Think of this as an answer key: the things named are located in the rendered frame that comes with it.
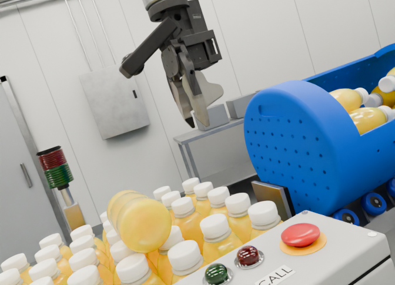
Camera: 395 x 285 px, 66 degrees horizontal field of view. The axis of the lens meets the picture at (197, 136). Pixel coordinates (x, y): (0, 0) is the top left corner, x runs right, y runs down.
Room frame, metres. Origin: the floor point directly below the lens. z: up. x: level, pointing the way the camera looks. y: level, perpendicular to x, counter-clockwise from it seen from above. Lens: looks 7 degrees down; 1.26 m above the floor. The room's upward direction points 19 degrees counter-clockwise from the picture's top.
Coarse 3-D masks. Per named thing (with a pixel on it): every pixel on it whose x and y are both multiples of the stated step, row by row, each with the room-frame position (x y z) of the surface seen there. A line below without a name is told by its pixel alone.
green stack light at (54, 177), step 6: (54, 168) 0.77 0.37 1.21; (60, 168) 0.78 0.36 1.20; (66, 168) 0.79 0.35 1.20; (48, 174) 0.77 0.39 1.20; (54, 174) 0.77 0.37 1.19; (60, 174) 0.77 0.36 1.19; (66, 174) 0.78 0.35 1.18; (48, 180) 0.77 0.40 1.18; (54, 180) 0.77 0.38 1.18; (60, 180) 0.77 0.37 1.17; (66, 180) 0.78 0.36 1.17; (72, 180) 0.80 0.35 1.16; (54, 186) 0.77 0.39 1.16
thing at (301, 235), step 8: (296, 224) 0.28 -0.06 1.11; (304, 224) 0.28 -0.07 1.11; (312, 224) 0.28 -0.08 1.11; (288, 232) 0.27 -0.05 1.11; (296, 232) 0.27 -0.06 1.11; (304, 232) 0.27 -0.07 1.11; (312, 232) 0.26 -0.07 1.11; (288, 240) 0.26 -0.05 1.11; (296, 240) 0.26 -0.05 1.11; (304, 240) 0.25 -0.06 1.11; (312, 240) 0.25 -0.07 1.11
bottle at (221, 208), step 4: (212, 204) 0.53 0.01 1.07; (216, 204) 0.52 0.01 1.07; (220, 204) 0.52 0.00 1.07; (224, 204) 0.51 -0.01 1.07; (212, 208) 0.53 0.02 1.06; (216, 208) 0.52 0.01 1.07; (220, 208) 0.52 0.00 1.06; (224, 208) 0.51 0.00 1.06; (212, 212) 0.52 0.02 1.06; (216, 212) 0.51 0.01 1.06; (220, 212) 0.51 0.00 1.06; (224, 212) 0.51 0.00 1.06; (228, 216) 0.50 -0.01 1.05
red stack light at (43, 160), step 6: (60, 150) 0.79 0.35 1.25; (42, 156) 0.77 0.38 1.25; (48, 156) 0.77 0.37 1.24; (54, 156) 0.77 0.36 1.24; (60, 156) 0.79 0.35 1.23; (42, 162) 0.77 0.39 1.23; (48, 162) 0.77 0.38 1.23; (54, 162) 0.77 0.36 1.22; (60, 162) 0.78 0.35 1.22; (66, 162) 0.80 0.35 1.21; (42, 168) 0.77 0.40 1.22; (48, 168) 0.77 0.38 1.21
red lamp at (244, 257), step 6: (246, 246) 0.27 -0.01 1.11; (252, 246) 0.27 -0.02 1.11; (240, 252) 0.27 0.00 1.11; (246, 252) 0.27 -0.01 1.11; (252, 252) 0.26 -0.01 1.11; (258, 252) 0.27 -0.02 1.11; (240, 258) 0.26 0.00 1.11; (246, 258) 0.26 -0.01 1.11; (252, 258) 0.26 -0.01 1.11; (258, 258) 0.26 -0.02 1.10
